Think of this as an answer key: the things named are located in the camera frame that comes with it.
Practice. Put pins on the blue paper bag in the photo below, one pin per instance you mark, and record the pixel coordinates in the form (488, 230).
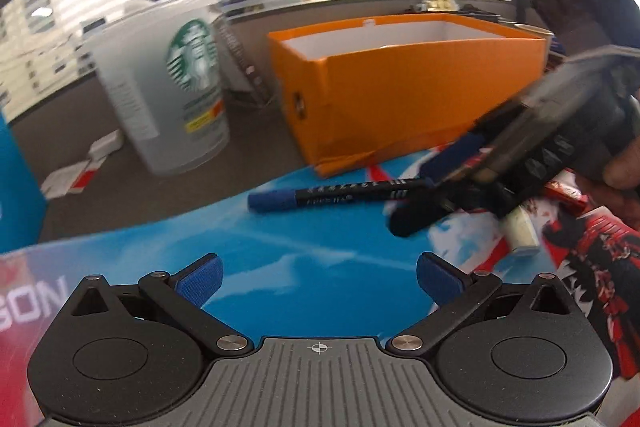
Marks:
(20, 187)

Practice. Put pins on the person's right hand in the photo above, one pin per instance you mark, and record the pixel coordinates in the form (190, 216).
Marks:
(624, 172)

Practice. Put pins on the white remote control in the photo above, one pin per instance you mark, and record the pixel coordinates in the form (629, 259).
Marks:
(521, 229)

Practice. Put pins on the black book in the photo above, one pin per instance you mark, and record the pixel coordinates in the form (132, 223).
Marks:
(245, 62)

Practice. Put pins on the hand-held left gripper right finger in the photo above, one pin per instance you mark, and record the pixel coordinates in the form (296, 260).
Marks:
(439, 281)

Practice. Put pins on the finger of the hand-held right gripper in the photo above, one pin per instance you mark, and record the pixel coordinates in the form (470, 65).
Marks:
(420, 214)
(452, 159)

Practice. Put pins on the printed blue red desk mat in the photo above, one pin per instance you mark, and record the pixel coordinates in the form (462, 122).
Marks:
(300, 252)

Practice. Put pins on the black marker with blue cap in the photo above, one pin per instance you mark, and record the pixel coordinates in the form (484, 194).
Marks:
(330, 196)

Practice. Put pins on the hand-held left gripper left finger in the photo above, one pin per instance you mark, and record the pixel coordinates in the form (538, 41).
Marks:
(200, 281)

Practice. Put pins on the red pen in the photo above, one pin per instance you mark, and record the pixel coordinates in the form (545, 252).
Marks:
(565, 194)

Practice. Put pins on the small white box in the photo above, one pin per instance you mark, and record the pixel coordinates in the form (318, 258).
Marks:
(105, 143)

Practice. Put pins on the white and red paper cards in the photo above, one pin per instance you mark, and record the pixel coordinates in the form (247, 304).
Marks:
(67, 179)

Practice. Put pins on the clear plastic cup green logo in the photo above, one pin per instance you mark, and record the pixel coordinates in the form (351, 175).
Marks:
(165, 92)

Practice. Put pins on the orange cardboard box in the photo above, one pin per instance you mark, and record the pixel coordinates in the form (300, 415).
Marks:
(400, 97)

